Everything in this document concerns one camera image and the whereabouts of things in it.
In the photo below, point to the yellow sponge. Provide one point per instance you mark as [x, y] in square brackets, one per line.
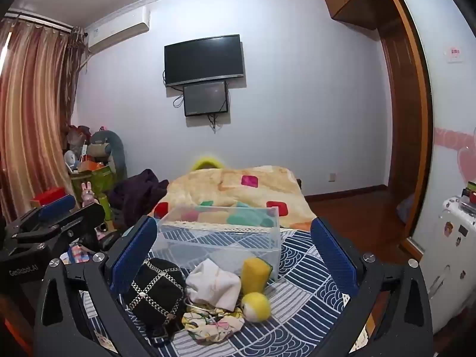
[254, 275]

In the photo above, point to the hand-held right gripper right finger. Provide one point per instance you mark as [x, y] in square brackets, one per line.
[333, 257]

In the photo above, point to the clear plastic storage box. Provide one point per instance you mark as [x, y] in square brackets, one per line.
[219, 245]

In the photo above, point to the wall outlet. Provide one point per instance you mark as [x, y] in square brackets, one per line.
[332, 177]

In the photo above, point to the blue patterned tablecloth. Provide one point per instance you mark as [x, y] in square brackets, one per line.
[293, 305]

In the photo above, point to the grey plush toy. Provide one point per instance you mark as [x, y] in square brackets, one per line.
[106, 145]

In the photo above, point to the white sliding wardrobe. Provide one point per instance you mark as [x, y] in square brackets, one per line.
[452, 126]

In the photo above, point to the yellow fuzzy ball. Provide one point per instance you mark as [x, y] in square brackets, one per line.
[257, 306]

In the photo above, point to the brown wooden door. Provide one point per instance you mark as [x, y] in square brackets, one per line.
[403, 119]

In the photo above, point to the white cloth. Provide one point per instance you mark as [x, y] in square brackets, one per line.
[215, 284]

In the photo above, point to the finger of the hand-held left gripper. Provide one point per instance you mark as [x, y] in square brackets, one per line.
[83, 217]
[57, 205]

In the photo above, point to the small black monitor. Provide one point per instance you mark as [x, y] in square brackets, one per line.
[205, 98]

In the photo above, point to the white air conditioner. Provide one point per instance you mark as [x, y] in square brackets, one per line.
[111, 31]

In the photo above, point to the floral scrunchie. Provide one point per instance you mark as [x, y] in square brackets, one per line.
[210, 325]

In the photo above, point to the green storage box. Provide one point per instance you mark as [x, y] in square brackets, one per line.
[96, 182]

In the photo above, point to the striped red curtain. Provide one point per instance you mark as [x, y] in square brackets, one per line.
[29, 119]

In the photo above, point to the beige patchwork blanket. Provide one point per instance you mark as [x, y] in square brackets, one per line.
[227, 182]

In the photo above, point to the grey blue bundle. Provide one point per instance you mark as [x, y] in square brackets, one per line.
[405, 208]

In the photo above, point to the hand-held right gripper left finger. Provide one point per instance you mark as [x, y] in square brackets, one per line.
[134, 254]

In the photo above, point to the dark purple cloth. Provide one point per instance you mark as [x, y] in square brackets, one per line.
[135, 195]

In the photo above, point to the wall-mounted black television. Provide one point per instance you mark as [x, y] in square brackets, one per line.
[204, 59]

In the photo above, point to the green bottle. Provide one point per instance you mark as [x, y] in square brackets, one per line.
[105, 206]

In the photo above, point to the red box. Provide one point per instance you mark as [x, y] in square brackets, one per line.
[46, 197]

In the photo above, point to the white lace runner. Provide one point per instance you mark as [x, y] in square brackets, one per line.
[293, 233]

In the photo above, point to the yellow hoop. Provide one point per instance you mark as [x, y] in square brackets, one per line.
[206, 161]

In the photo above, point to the pink rabbit figure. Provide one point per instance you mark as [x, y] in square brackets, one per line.
[88, 195]

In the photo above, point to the red wardrobe sticker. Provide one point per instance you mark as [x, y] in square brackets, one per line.
[454, 53]

